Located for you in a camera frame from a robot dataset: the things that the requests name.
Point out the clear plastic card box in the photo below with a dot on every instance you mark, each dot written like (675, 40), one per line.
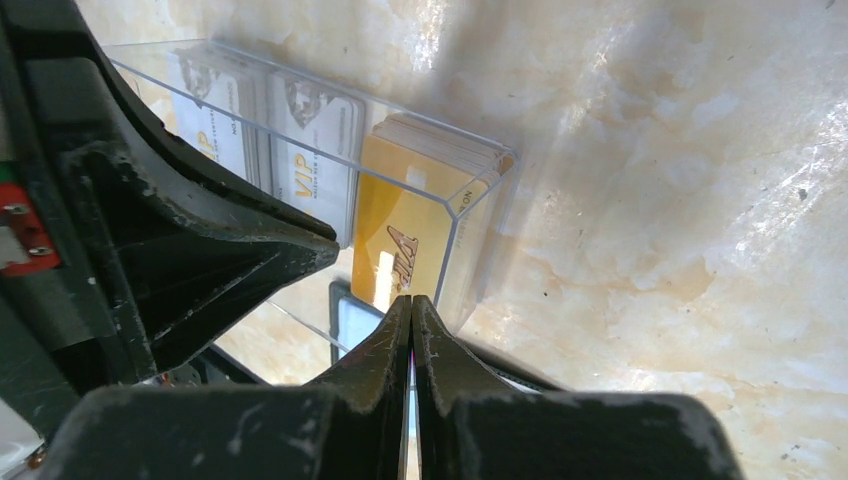
(144, 66)

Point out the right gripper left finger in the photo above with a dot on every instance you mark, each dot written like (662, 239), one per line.
(347, 423)

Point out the gold credit card stack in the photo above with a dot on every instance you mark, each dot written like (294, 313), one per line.
(425, 203)

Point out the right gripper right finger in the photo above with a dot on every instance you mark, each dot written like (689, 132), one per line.
(474, 425)

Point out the black card holder wallet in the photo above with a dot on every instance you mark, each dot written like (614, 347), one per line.
(353, 320)

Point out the silver credit card stack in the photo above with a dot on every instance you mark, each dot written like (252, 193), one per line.
(292, 137)

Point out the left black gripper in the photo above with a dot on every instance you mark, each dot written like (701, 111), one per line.
(167, 251)

